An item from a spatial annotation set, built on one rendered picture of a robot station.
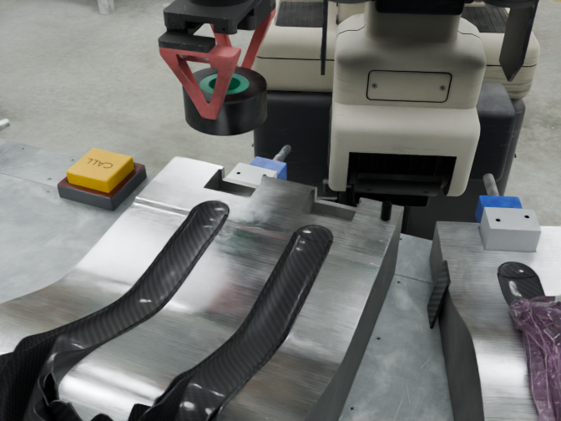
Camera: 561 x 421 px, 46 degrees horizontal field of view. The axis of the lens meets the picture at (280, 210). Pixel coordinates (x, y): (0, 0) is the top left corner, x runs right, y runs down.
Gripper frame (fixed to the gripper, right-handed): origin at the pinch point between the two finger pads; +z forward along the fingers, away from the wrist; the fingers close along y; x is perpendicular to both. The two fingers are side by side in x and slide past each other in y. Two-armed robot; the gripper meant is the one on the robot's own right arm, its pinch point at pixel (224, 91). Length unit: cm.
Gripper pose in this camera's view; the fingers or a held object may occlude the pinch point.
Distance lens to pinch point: 64.1
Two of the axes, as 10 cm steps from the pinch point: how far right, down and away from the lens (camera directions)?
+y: -2.8, 5.7, -7.7
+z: 0.0, 8.0, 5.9
